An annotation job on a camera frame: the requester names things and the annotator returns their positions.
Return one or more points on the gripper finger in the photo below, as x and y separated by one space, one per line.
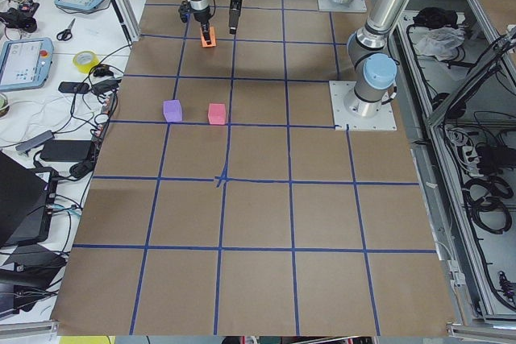
206 36
234 15

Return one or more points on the orange foam cube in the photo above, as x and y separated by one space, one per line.
213 38

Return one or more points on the pink foam cube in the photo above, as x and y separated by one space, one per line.
217 114

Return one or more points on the purple foam cube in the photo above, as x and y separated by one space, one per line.
172 111

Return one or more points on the yellow tape roll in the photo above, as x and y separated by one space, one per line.
85 61

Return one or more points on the near teach pendant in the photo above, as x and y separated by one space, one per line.
25 63

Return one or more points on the black laptop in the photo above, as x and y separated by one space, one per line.
26 198

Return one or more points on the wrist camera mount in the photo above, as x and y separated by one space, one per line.
185 10

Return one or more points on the black handled scissors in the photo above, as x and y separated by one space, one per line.
66 34

